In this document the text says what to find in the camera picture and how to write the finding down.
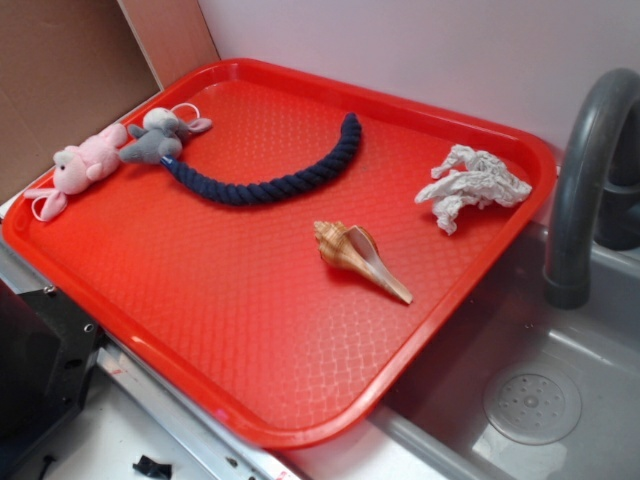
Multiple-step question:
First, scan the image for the crumpled white paper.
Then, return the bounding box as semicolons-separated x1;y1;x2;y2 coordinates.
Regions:
414;144;533;236

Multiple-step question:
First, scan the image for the red plastic tray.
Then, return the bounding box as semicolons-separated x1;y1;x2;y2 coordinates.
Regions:
2;59;556;450

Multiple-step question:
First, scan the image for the brown spiral seashell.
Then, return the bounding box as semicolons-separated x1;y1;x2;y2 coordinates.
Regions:
313;221;413;305

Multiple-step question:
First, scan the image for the grey plush mouse toy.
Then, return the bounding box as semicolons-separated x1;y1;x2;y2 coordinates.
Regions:
119;103;213;165

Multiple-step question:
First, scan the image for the grey plastic sink basin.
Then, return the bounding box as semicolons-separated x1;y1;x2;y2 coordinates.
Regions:
372;225;639;479

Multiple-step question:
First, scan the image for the pink plush bunny toy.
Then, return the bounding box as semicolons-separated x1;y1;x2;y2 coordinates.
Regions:
24;123;128;222

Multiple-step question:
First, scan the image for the round sink drain strainer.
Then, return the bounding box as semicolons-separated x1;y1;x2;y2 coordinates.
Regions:
483;362;582;446

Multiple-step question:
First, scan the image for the grey curved faucet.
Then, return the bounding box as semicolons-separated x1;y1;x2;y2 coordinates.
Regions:
543;68;639;309

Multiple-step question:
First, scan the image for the black tape scrap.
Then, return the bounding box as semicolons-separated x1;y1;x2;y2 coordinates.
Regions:
132;455;173;480

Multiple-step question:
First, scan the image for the brown cardboard panel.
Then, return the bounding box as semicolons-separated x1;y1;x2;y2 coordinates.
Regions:
1;1;219;201

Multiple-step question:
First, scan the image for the navy blue twisted rope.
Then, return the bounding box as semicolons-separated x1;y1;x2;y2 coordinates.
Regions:
165;112;363;207

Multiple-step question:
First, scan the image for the black metal bracket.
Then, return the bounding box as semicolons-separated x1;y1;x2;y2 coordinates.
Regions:
1;284;102;479

